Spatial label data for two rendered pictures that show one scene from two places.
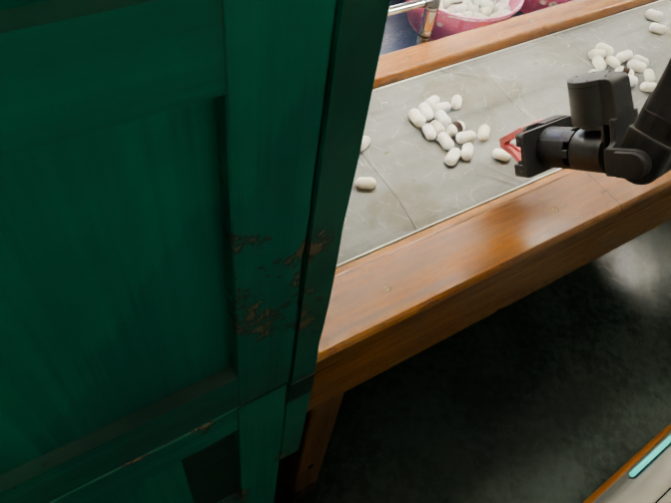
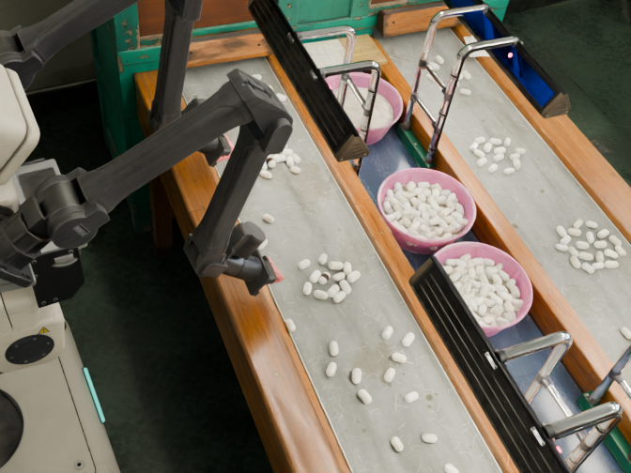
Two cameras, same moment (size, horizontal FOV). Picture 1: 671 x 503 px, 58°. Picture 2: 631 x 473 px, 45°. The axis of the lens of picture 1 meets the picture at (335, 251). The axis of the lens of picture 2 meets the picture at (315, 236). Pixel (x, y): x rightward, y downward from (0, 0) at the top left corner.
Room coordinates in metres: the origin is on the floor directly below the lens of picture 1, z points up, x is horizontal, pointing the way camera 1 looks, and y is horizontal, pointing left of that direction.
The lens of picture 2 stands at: (1.23, -1.62, 2.22)
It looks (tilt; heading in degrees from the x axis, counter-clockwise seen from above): 49 degrees down; 100
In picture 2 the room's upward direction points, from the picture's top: 10 degrees clockwise
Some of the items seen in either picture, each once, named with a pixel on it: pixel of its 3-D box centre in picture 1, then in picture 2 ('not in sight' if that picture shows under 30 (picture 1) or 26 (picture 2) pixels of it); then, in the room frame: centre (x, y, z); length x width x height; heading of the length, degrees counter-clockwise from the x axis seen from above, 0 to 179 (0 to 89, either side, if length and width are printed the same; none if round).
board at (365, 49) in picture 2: not in sight; (330, 55); (0.83, 0.35, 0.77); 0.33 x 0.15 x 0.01; 40
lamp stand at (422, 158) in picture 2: not in sight; (455, 91); (1.23, 0.17, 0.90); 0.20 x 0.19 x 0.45; 130
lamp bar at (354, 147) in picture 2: not in sight; (303, 64); (0.86, -0.13, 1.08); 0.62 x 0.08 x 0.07; 130
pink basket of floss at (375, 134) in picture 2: not in sight; (357, 112); (0.97, 0.18, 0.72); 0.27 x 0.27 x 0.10
